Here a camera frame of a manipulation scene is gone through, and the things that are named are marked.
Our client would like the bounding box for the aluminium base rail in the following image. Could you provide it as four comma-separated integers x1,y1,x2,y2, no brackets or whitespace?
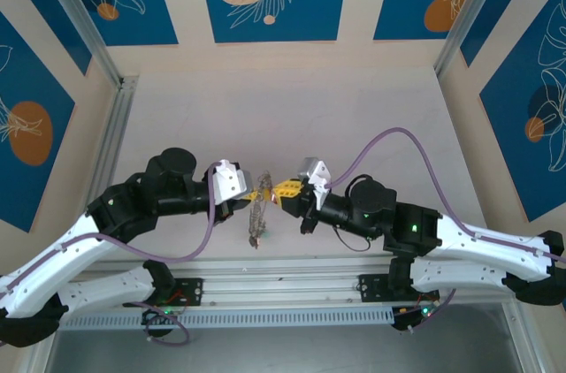
70,256,514,308

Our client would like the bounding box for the circuit board with green led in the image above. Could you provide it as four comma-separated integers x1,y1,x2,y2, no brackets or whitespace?
390,301,444,333
140,305,180,339

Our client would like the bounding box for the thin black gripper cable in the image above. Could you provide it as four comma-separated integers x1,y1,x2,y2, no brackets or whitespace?
333,225,373,253

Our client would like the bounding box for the grey slotted cable duct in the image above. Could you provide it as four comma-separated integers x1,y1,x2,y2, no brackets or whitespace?
56,305,395,331

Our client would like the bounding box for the multicolour keychain charm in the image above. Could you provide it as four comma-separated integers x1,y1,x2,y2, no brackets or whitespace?
248,231,270,252

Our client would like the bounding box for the aluminium frame post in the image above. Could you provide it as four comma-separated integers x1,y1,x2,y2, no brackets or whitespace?
434,0,506,79
31,0,139,88

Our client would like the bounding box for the aluminium side rail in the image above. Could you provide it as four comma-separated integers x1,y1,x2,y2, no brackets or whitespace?
90,75,140,191

